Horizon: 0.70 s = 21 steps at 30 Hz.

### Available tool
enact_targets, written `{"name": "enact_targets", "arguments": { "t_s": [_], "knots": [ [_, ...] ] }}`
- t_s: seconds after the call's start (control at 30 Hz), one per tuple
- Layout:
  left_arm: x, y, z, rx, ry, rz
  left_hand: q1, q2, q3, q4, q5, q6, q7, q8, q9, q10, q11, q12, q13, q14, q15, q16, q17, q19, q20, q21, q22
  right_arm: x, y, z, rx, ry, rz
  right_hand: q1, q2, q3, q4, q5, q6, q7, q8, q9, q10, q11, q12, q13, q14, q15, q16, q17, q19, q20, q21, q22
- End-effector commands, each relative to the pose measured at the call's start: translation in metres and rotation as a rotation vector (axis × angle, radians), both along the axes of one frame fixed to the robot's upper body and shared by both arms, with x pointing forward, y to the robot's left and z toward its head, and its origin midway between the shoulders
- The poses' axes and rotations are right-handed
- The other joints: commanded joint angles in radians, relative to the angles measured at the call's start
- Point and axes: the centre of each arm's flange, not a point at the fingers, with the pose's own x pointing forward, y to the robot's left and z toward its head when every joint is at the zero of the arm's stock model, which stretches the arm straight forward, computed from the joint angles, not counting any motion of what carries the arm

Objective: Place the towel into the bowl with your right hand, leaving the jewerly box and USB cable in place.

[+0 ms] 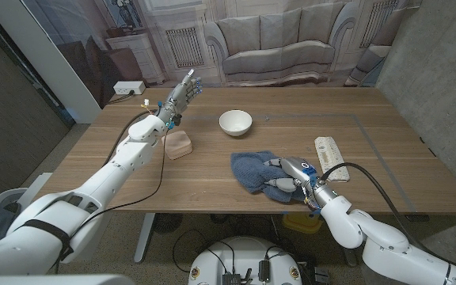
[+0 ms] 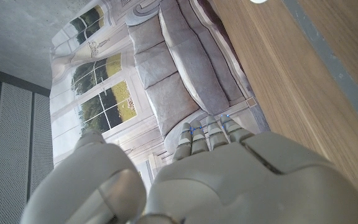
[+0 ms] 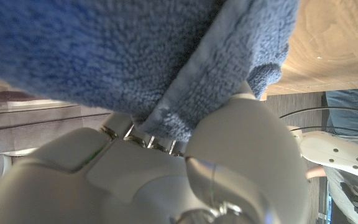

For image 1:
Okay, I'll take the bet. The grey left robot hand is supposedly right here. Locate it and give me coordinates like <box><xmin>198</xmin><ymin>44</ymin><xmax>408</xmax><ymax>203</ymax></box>
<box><xmin>156</xmin><ymin>69</ymin><xmax>204</xmax><ymax>128</ymax></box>

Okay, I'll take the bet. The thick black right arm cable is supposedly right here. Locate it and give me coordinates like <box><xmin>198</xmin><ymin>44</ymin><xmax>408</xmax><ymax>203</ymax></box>
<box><xmin>317</xmin><ymin>161</ymin><xmax>456</xmax><ymax>275</ymax></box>

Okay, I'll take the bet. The printed living room backdrop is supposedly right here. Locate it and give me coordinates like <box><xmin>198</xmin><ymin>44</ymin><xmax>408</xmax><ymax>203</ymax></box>
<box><xmin>21</xmin><ymin>0</ymin><xmax>423</xmax><ymax>108</ymax></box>

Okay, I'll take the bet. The black round floor fan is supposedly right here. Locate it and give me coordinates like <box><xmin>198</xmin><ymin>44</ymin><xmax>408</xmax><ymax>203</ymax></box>
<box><xmin>152</xmin><ymin>213</ymin><xmax>184</xmax><ymax>234</ymax></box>

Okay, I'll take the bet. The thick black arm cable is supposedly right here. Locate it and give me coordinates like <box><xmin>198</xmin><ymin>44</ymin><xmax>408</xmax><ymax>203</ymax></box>
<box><xmin>317</xmin><ymin>161</ymin><xmax>456</xmax><ymax>275</ymax></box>
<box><xmin>103</xmin><ymin>108</ymin><xmax>161</xmax><ymax>165</ymax></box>

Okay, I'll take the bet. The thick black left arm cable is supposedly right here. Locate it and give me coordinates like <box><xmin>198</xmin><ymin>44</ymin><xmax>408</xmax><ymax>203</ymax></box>
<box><xmin>103</xmin><ymin>108</ymin><xmax>161</xmax><ymax>165</ymax></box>

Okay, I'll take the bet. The white table leg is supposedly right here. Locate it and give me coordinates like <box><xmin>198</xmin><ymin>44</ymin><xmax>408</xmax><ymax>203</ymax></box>
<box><xmin>133</xmin><ymin>212</ymin><xmax>157</xmax><ymax>264</ymax></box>

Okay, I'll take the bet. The black power adapter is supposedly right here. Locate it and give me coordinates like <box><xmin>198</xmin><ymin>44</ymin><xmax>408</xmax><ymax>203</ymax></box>
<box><xmin>258</xmin><ymin>260</ymin><xmax>271</xmax><ymax>283</ymax></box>

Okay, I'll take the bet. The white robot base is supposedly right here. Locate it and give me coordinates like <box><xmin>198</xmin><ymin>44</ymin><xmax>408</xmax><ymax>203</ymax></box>
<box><xmin>188</xmin><ymin>236</ymin><xmax>303</xmax><ymax>285</ymax></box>

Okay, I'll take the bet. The blue terry towel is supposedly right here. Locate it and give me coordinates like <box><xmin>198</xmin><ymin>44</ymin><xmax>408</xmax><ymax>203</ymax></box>
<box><xmin>230</xmin><ymin>150</ymin><xmax>312</xmax><ymax>203</ymax></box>

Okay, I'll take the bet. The white ceramic bowl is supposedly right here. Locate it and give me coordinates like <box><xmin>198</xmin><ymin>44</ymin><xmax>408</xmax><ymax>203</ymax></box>
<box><xmin>218</xmin><ymin>109</ymin><xmax>253</xmax><ymax>138</ymax></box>

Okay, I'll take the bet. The yellow floor object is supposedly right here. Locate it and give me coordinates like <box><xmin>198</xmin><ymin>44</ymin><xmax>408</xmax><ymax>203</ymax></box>
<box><xmin>282</xmin><ymin>213</ymin><xmax>326</xmax><ymax>234</ymax></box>

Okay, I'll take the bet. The white power strip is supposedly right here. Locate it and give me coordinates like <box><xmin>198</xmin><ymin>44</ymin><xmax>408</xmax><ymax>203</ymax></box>
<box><xmin>112</xmin><ymin>80</ymin><xmax>146</xmax><ymax>96</ymax></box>

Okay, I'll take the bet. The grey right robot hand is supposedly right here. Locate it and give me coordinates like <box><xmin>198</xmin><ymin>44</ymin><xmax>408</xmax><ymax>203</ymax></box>
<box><xmin>263</xmin><ymin>156</ymin><xmax>339</xmax><ymax>211</ymax></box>

